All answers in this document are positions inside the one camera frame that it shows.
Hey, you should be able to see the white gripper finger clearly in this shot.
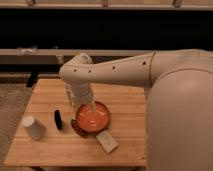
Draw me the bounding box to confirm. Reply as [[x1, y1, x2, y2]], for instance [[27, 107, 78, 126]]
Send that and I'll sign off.
[[88, 101, 96, 113]]

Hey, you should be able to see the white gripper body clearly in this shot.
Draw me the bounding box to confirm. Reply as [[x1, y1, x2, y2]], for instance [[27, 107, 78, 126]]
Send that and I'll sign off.
[[69, 83, 93, 104]]

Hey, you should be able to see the white sponge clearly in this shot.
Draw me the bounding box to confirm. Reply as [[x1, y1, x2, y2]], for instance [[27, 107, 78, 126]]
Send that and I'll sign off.
[[96, 131, 118, 154]]

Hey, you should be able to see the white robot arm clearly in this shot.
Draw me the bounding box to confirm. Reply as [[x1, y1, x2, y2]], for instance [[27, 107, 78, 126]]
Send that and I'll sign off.
[[60, 49, 213, 171]]

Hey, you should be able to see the orange bowl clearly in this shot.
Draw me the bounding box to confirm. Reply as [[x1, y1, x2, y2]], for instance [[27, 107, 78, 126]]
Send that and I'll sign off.
[[76, 101, 110, 133]]

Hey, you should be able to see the small black object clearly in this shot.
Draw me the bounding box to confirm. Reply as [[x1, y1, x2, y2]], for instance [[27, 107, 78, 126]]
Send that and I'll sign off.
[[54, 110, 62, 130]]

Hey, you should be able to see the white paper cup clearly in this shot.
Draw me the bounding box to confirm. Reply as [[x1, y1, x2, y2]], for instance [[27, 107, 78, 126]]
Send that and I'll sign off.
[[22, 116, 46, 140]]

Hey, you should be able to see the grey horizontal rail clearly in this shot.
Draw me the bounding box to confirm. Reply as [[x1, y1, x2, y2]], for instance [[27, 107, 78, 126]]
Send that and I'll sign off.
[[0, 48, 148, 65]]

